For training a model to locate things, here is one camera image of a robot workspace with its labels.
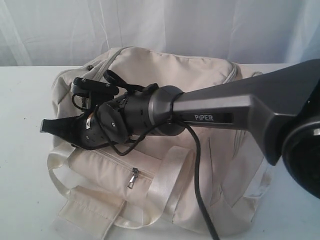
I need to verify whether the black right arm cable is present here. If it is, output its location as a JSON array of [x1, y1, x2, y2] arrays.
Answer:
[[71, 69, 218, 240]]

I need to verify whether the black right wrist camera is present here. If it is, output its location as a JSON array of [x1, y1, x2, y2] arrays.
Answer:
[[71, 77, 119, 112]]

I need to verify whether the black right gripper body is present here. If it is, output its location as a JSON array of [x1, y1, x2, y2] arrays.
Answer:
[[86, 93, 152, 148]]

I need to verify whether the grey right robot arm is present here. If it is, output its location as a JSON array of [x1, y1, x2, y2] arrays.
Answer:
[[40, 59, 320, 197]]

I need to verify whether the cream fabric duffel bag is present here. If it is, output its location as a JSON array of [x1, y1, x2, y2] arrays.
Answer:
[[47, 47, 273, 239]]

